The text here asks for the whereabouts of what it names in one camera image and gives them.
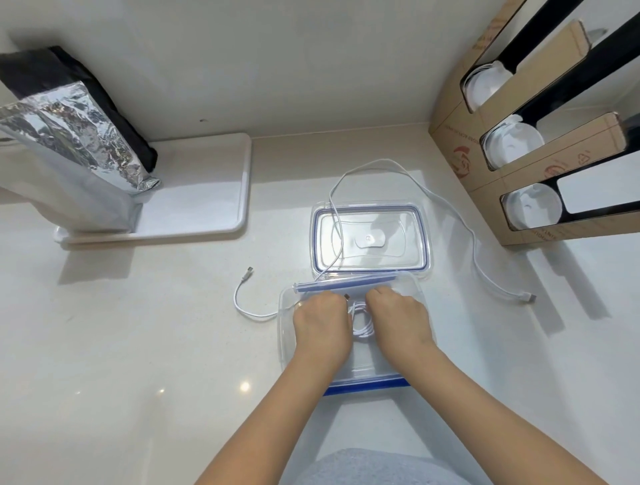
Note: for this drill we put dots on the person's right hand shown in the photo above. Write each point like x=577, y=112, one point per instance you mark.
x=402, y=325

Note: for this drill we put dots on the person's left hand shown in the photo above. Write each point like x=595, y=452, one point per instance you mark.
x=322, y=330

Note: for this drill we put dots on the clear plastic container blue clips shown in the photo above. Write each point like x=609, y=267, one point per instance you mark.
x=365, y=367

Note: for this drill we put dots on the clear container lid blue seal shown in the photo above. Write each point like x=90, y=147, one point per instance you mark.
x=395, y=235

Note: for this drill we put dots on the person's right forearm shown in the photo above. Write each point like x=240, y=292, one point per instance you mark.
x=490, y=419

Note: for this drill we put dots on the person's left forearm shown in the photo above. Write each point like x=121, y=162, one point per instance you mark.
x=270, y=424

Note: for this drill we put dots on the person's grey clothing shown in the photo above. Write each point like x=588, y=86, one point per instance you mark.
x=370, y=469

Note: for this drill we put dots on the white cup lid stack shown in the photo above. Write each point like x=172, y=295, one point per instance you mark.
x=485, y=87
x=532, y=207
x=515, y=142

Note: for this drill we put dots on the cardboard cup dispenser rack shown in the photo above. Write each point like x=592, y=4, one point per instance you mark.
x=455, y=125

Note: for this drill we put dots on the white rectangular tray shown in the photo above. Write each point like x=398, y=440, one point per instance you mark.
x=200, y=200

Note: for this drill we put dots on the black bag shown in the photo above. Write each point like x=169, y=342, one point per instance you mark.
x=110, y=120

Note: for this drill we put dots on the silver foil bag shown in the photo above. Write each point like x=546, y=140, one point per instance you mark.
x=55, y=170

